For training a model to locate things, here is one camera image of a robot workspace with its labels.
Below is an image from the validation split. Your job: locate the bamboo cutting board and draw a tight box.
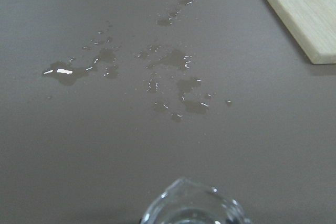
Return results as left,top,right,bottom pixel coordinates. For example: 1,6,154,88
267,0,335,65

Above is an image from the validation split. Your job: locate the small clear glass cup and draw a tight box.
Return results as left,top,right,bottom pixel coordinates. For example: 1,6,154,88
140,177,253,223

